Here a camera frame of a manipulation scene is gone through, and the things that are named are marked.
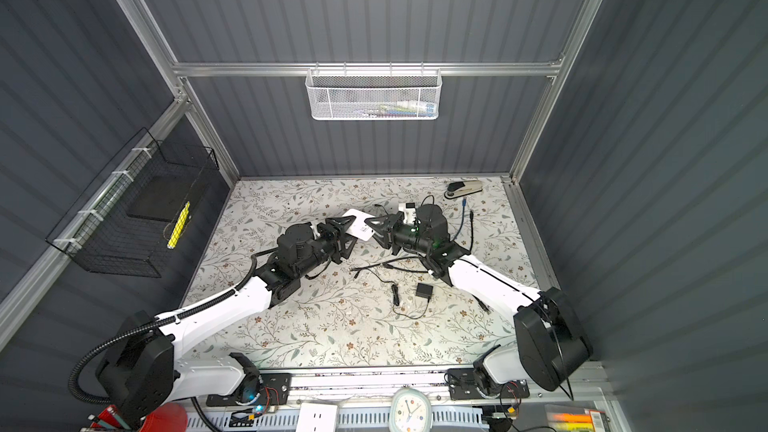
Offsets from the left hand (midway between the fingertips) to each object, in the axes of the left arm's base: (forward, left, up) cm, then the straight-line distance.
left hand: (359, 221), depth 76 cm
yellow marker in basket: (-1, +43, +3) cm, 43 cm away
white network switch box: (-3, 0, +1) cm, 3 cm away
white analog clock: (-39, -11, -22) cm, 46 cm away
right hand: (-3, -2, +1) cm, 3 cm away
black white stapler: (+29, -35, -20) cm, 50 cm away
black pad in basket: (+8, +51, +4) cm, 51 cm away
